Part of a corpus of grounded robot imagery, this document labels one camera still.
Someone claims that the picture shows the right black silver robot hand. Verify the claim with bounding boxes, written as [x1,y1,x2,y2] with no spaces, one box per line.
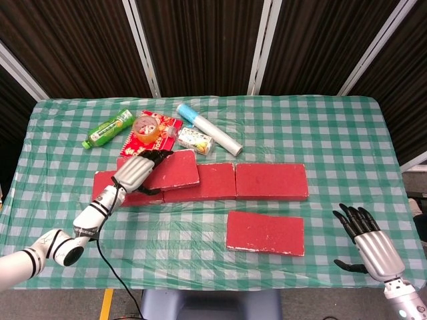
[332,203,406,290]

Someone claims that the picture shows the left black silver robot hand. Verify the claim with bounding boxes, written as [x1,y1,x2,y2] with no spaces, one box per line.
[112,149,175,196]

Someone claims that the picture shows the red brick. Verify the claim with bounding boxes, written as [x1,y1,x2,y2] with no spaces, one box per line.
[235,163,310,201]
[115,149,201,191]
[162,162,238,203]
[226,210,306,257]
[91,171,165,208]

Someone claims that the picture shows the red brick front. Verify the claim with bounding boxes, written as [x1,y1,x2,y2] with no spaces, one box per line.
[226,210,306,257]

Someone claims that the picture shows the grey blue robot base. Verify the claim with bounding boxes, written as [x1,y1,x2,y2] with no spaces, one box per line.
[139,289,284,320]

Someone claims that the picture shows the red spiral notebook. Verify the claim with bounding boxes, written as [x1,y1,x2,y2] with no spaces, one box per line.
[119,109,184,159]

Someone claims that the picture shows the clear yellowish tape roll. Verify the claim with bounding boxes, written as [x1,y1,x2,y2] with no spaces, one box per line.
[132,115,161,144]

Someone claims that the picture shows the black rounded object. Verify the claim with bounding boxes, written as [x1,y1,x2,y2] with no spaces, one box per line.
[408,198,427,243]

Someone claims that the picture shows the green tea plastic bottle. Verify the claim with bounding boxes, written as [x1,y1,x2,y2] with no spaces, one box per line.
[81,107,137,150]

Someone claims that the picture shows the small white label drink bottle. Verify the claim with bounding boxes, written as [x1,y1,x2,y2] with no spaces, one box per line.
[166,125,215,157]

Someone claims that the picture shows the grey box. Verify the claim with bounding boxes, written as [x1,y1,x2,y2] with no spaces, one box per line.
[402,166,427,201]

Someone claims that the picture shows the green white checkered tablecloth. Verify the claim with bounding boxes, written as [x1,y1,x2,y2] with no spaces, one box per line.
[0,95,427,293]

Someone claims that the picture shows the yellow floor tape strip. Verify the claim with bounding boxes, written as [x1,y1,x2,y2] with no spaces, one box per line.
[99,288,115,320]

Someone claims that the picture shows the dark corrugated partition screen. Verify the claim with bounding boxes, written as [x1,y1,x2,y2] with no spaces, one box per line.
[0,0,427,167]

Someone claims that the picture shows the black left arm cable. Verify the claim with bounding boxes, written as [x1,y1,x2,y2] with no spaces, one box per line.
[95,176,145,320]

